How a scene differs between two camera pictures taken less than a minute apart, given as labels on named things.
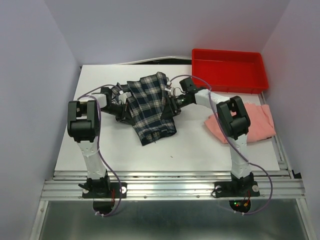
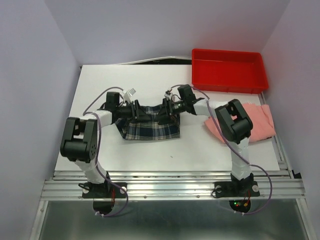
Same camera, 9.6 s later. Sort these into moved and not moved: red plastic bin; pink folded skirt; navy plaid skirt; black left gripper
Moved: black left gripper; navy plaid skirt
Not moved: red plastic bin; pink folded skirt
